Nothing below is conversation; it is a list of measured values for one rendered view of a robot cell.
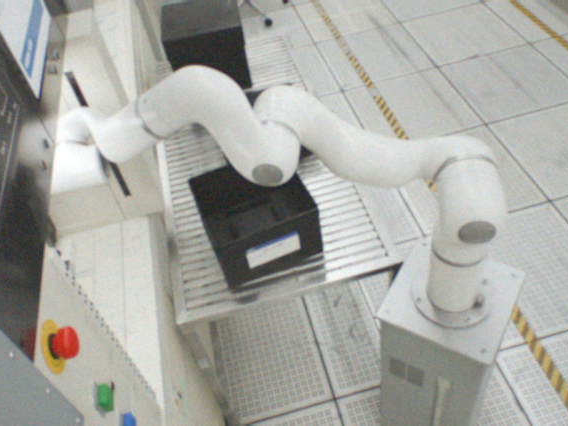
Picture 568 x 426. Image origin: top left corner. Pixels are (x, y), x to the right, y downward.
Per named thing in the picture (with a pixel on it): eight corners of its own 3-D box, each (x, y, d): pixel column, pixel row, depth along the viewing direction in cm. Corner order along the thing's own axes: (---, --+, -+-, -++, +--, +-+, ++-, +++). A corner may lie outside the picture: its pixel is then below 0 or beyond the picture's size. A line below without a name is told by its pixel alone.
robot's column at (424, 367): (485, 403, 187) (527, 271, 132) (457, 478, 172) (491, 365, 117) (409, 368, 200) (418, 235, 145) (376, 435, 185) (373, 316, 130)
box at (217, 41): (255, 87, 204) (242, 25, 185) (180, 102, 204) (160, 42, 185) (246, 49, 223) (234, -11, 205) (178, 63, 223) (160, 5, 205)
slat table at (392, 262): (398, 390, 194) (403, 261, 140) (236, 438, 191) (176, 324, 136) (305, 163, 284) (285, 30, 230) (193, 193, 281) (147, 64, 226)
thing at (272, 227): (229, 290, 141) (214, 249, 129) (201, 220, 160) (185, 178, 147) (326, 251, 145) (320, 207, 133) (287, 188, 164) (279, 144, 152)
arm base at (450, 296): (503, 278, 132) (516, 229, 119) (477, 340, 122) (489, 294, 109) (428, 252, 140) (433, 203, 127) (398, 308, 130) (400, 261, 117)
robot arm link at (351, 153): (484, 232, 107) (473, 175, 118) (519, 192, 98) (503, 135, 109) (237, 166, 101) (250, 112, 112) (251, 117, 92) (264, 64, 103)
